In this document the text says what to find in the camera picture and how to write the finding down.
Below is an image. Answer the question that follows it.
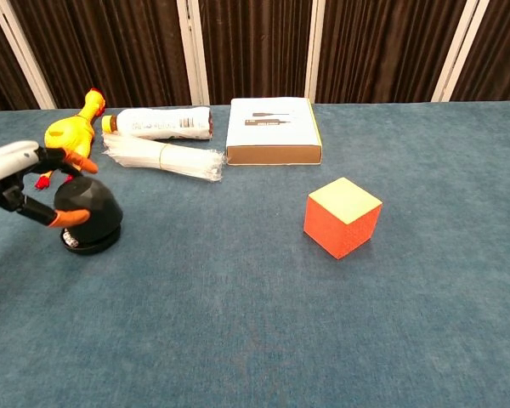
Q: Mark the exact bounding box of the black metal bowl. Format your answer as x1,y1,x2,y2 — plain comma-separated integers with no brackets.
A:
53,176,124,246

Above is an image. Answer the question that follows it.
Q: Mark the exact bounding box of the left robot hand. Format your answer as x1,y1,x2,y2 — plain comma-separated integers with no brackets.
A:
0,140,99,229

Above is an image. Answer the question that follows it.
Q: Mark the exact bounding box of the white frame post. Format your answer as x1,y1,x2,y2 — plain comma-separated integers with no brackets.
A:
176,0,211,106
431,0,480,103
0,0,57,111
304,0,326,105

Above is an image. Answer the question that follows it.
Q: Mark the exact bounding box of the yellow rubber chicken toy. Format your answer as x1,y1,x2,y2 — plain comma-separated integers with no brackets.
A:
34,88,107,190

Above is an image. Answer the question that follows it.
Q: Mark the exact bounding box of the black round bowl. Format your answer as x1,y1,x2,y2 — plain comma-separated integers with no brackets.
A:
59,224,122,257

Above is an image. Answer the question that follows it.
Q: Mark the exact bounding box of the white cardboard box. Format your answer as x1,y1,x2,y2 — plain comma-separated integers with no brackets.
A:
224,97,324,167

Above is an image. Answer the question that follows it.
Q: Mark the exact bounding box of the blue felt table cover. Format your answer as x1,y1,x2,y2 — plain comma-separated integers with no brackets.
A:
0,99,510,408

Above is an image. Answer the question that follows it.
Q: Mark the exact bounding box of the orange yellow foam cube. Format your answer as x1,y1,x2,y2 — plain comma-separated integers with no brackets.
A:
303,176,383,261

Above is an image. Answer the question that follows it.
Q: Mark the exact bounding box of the dark brown curtain panel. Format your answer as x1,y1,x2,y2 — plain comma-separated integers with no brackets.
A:
10,0,192,110
0,0,42,116
197,0,314,105
450,0,510,103
316,0,468,105

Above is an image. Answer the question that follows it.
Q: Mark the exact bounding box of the white bottle orange cap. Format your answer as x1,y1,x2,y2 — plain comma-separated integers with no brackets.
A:
100,105,214,141

